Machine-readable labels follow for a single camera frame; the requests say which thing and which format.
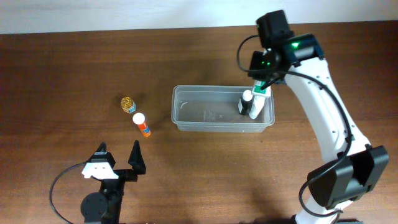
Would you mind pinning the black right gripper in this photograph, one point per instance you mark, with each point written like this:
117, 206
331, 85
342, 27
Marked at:
254, 71

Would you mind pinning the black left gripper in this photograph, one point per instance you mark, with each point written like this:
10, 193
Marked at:
135, 160

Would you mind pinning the white medicine box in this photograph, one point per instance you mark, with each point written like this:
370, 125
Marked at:
258, 91

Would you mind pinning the white spray bottle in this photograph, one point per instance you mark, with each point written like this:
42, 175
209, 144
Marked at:
257, 106

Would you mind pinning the black bottle white cap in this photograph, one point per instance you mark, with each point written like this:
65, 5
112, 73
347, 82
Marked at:
245, 102

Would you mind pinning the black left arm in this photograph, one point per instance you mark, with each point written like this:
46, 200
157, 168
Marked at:
104, 206

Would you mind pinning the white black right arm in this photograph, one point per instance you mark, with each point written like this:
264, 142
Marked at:
351, 166

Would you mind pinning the clear plastic container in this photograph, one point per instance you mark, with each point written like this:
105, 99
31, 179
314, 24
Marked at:
211, 108

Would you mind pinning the orange tablet tube white cap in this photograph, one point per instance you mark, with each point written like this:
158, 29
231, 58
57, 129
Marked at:
140, 120

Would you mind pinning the small gold-lid balm jar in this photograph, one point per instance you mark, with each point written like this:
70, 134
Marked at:
128, 105

